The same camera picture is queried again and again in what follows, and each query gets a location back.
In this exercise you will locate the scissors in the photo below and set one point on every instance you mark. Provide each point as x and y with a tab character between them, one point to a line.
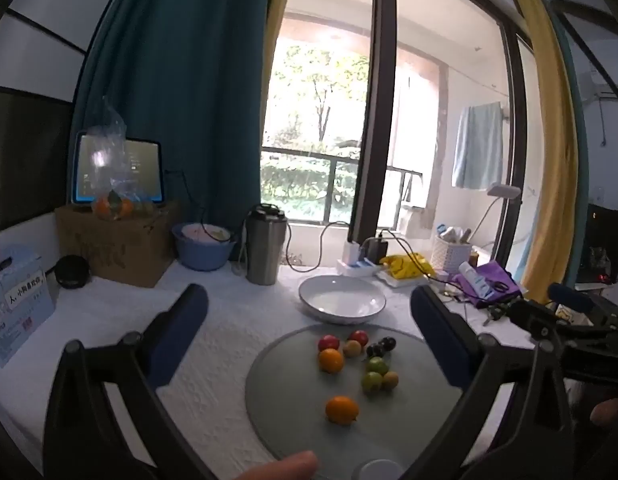
499	286

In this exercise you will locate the bunch of keys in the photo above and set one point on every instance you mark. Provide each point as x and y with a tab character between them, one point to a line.
495	314

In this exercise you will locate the small yellow plum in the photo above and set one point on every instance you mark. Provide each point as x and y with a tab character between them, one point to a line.
390	380
352	348

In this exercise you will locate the white packet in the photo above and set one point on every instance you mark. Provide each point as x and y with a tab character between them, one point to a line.
404	282

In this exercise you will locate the steel tumbler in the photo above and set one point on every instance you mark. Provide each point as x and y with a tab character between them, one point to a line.
264	250

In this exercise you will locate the white plate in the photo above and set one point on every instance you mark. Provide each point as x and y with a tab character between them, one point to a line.
341	300

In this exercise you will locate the white air conditioner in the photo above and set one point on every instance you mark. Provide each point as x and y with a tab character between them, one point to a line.
606	85

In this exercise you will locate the red tomato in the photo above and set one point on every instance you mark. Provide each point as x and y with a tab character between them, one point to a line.
359	336
328	343

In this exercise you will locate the white tube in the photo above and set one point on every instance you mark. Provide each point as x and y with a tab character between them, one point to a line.
474	280

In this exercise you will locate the white power strip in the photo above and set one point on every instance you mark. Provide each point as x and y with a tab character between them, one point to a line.
359	269

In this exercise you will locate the person's right hand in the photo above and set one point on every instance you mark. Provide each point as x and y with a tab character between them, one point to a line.
610	410

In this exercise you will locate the dark wall panel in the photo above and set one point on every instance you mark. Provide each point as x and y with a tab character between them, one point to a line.
24	160

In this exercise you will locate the round glass tray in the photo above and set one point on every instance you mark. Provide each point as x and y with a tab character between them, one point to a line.
299	410

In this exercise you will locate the balcony railing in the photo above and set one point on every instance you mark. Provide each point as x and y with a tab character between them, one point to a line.
309	152

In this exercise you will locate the yellow plastic bag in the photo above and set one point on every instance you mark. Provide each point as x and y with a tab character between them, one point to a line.
404	264

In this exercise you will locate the clear plastic bag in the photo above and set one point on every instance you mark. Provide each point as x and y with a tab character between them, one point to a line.
109	160

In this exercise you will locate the light blue towel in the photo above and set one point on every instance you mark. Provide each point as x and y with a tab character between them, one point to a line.
478	145

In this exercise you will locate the tablet computer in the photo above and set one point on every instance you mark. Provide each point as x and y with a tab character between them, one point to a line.
144	170

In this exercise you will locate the dark door frame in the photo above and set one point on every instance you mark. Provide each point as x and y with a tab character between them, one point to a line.
511	160

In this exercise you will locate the person's left hand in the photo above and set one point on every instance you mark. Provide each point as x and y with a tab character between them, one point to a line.
279	470

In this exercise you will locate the teal curtain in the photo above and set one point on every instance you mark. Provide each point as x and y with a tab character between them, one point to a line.
189	85
576	110

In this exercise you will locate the purple cloth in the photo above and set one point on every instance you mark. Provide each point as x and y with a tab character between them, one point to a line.
504	275

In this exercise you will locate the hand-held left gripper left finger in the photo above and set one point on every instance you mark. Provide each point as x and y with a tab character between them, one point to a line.
186	320

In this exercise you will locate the orange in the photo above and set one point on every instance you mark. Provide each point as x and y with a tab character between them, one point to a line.
342	409
331	360

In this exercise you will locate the dark window post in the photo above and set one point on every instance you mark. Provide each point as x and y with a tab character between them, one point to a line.
376	110

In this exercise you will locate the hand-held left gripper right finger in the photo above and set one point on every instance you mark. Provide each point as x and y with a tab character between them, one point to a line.
431	315

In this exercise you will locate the blue and white carton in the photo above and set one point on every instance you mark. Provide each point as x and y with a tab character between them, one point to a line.
16	310

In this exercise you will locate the blue bowl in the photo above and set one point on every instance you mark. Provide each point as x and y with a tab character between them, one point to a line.
204	255

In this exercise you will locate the white basket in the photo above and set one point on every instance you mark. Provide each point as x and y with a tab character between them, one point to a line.
451	257

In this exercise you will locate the white round cap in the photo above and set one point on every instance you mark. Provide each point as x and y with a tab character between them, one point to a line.
378	470

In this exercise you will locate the black charger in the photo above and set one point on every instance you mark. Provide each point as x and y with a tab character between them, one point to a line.
376	249

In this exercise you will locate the yellow curtain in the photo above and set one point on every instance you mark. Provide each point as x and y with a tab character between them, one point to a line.
544	135
276	35

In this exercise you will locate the black cabinet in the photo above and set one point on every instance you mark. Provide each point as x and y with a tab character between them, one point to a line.
601	240

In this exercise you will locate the dark cherry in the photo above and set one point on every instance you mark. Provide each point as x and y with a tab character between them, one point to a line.
387	344
374	350

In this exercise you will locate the cardboard box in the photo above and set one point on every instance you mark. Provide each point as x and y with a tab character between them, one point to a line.
114	250

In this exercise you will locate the white desk lamp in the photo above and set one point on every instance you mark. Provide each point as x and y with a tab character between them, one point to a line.
504	191

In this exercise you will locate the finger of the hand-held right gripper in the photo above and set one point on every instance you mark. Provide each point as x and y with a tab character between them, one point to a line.
531	317
564	294

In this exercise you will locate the black round object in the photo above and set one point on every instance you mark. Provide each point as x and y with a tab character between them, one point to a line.
72	271

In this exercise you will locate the white charger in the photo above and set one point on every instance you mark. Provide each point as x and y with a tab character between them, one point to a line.
350	251

